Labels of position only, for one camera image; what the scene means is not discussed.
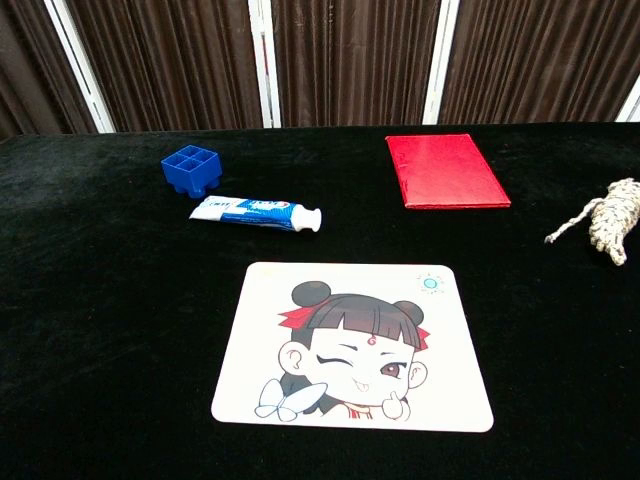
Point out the cartoon girl mouse pad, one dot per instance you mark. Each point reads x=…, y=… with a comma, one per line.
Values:
x=260, y=350

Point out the white blue toothpaste tube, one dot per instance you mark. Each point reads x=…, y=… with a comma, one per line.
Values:
x=250, y=212

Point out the red booklet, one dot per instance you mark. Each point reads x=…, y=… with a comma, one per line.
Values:
x=445, y=170

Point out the blue plastic grid tray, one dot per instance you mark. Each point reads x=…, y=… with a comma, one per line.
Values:
x=192, y=167

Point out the brown pleated curtain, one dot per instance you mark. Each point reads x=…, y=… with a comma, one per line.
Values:
x=355, y=60
x=535, y=60
x=170, y=60
x=25, y=75

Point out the black velvet tablecloth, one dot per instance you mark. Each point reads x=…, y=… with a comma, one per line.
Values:
x=100, y=300

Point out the white frame post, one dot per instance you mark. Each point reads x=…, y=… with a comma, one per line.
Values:
x=440, y=60
x=264, y=65
x=82, y=70
x=631, y=105

